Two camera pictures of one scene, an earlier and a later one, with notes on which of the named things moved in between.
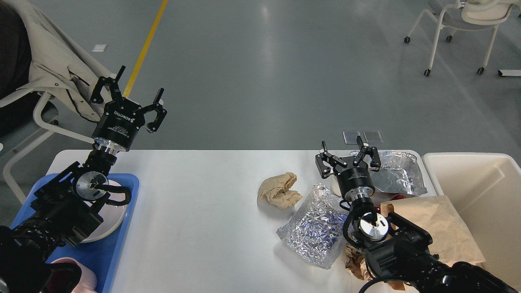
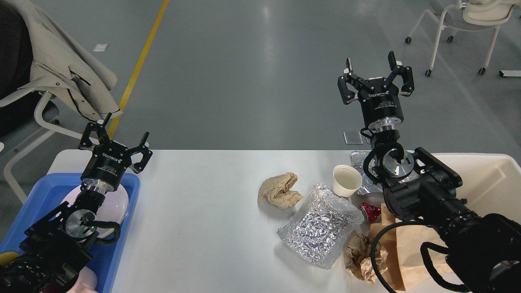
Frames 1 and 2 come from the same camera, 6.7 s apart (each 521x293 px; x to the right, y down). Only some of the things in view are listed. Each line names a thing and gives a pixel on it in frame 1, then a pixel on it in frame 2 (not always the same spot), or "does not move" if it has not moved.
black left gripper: [117, 127] → [106, 166]
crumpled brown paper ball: [275, 190] does not move
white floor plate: [99, 47] does not move
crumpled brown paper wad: [356, 263] does not move
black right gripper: [354, 178] → [380, 99]
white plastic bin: [484, 191] does not move
